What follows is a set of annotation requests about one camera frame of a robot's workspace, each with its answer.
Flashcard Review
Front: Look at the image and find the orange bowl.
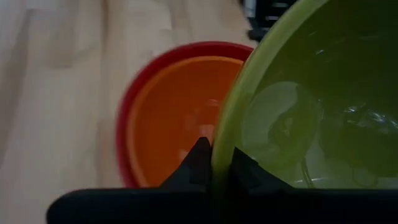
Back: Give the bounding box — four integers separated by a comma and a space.
126, 55, 244, 188

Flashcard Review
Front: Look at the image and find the green bowl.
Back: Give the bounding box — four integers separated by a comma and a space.
210, 0, 398, 190

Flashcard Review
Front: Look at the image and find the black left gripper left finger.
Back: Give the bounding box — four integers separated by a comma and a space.
159, 136, 214, 190

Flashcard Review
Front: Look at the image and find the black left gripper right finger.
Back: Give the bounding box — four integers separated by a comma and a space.
229, 147, 295, 191

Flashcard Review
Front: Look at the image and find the red bowl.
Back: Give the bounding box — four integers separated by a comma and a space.
115, 41, 255, 189

